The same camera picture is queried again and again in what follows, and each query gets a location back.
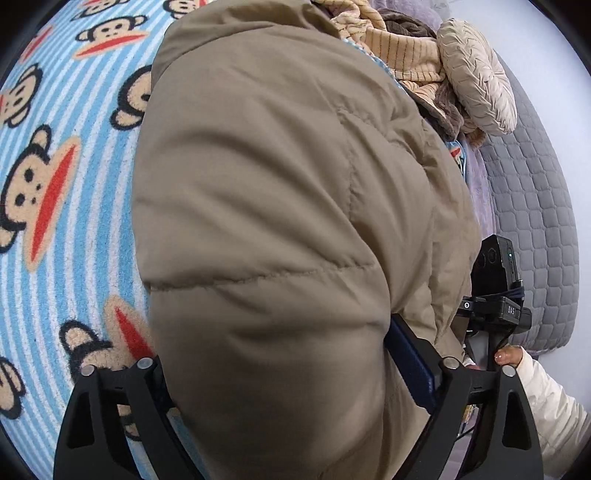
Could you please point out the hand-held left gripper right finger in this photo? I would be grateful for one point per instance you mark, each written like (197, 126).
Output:
(411, 364)

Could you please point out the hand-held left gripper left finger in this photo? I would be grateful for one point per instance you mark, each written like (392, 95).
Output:
(147, 383)

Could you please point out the khaki puffer jacket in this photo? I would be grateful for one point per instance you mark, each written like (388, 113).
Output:
(277, 207)

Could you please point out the person's right forearm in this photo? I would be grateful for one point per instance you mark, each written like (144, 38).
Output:
(554, 415)

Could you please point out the person's right hand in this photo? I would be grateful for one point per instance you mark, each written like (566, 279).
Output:
(508, 355)

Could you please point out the purple quilted bedspread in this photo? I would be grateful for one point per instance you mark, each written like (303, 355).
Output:
(480, 194)

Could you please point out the grey quilted mattress cover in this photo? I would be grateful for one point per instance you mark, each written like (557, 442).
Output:
(531, 184)

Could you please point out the round pleated cream cushion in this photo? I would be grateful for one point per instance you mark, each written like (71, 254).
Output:
(480, 78)

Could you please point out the beige striped fleece blanket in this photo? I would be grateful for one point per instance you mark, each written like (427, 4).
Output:
(406, 60)

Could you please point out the monkey print striped blanket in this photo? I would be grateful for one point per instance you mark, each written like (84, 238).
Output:
(83, 115)

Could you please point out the brown fuzzy cloth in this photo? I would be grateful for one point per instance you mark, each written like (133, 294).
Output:
(411, 27)

